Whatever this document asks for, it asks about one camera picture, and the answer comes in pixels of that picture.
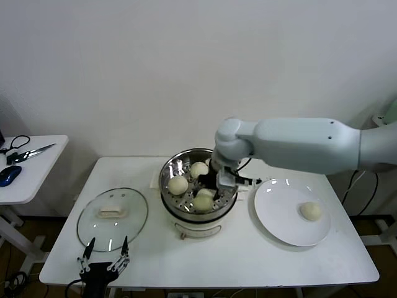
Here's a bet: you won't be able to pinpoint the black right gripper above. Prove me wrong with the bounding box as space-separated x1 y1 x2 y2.
192 158 223 203

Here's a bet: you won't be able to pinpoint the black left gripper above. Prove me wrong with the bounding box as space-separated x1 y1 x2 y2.
76 235 131 298

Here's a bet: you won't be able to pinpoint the white steamed baozi bun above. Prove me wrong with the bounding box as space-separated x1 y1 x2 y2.
167 176 189 196
298 201 322 222
189 161 210 179
192 189 215 214

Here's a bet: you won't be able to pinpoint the round glass pot lid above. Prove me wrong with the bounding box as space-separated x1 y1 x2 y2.
76 187 149 253

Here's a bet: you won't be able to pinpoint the perforated steel steamer basket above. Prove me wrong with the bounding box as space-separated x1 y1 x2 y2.
159 148 240 224

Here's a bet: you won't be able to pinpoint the white electric cooking pot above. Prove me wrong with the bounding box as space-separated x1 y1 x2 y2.
149 171 250 242

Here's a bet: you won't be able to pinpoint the round white plate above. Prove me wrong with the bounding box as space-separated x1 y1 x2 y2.
253 178 331 248

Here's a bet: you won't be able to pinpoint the white side table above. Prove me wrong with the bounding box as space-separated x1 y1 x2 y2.
0 135 69 274

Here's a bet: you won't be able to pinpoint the blue computer mouse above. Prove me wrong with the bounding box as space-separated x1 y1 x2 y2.
0 166 23 188

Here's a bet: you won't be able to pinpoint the white shelf table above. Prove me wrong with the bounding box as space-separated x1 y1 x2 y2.
356 114 397 248

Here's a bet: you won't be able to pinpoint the pale green appliance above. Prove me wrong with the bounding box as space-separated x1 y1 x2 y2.
383 98 397 125

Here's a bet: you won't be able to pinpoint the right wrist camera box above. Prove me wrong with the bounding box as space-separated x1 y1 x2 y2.
216 166 252 189

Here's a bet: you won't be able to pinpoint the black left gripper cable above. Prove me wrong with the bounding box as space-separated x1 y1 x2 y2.
64 278 84 298

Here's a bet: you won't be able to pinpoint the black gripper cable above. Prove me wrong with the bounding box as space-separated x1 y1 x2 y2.
234 156 260 184
64 278 84 298

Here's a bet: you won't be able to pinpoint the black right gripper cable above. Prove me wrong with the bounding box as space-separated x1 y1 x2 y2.
234 156 260 184

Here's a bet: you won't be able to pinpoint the black floor cable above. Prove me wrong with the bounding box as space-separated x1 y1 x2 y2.
0 271 30 298

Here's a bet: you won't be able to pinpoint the black handled scissors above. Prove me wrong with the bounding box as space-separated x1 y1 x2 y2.
0 135 57 165

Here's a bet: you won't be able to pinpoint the black power cable with adapter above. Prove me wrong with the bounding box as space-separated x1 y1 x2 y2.
341 169 380 217

